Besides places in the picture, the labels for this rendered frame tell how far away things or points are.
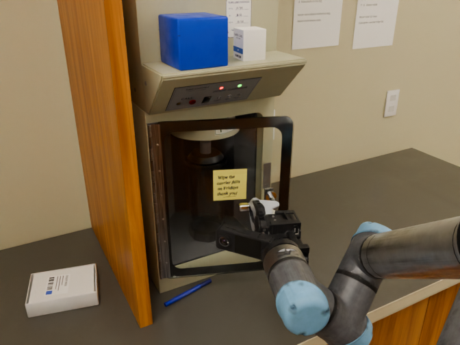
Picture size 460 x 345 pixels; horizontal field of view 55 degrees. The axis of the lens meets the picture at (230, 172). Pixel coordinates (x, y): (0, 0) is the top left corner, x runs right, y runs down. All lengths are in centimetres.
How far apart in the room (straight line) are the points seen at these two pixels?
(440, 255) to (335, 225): 89
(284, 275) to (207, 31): 45
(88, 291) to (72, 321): 7
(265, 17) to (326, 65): 74
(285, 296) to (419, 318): 75
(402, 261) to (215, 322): 54
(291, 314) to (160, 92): 45
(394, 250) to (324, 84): 114
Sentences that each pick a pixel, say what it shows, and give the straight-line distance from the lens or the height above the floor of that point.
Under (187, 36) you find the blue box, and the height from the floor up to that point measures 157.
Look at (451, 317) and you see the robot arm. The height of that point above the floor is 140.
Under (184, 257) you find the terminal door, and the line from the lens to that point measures 109.
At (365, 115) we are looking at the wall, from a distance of 193.
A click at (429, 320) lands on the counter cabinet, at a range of 146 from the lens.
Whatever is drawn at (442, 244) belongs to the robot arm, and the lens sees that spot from 58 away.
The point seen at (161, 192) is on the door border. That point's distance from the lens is 99.
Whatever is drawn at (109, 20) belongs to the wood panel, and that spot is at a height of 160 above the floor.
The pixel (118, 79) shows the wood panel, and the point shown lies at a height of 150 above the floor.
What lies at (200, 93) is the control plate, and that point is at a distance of 89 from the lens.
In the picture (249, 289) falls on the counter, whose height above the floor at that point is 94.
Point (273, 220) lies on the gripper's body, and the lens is 87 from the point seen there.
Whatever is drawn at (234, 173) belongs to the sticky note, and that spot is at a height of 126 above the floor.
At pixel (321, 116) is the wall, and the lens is 177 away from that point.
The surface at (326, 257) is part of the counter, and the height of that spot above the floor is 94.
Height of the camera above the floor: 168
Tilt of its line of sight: 25 degrees down
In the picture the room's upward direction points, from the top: straight up
